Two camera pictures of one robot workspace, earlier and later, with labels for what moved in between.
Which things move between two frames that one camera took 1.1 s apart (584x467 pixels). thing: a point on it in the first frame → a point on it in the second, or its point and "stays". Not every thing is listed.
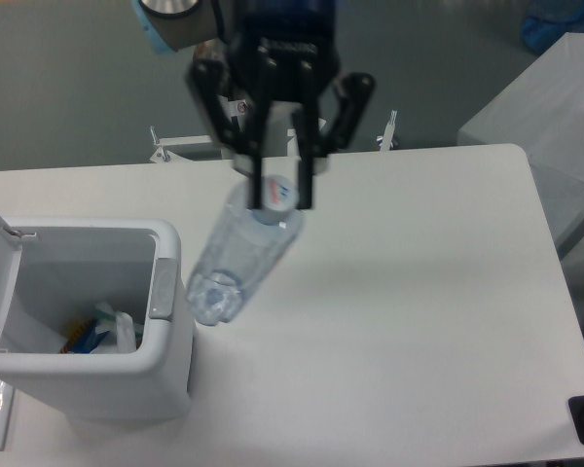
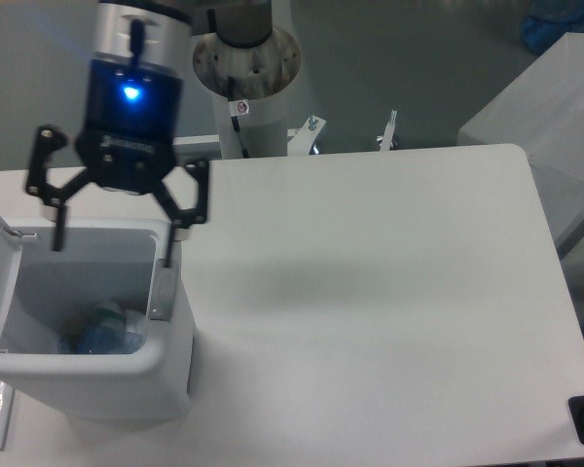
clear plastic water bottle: [249, 244] → [99, 332]
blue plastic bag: [549, 20] stays
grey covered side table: [553, 111] stays
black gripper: [287, 50] → [133, 118]
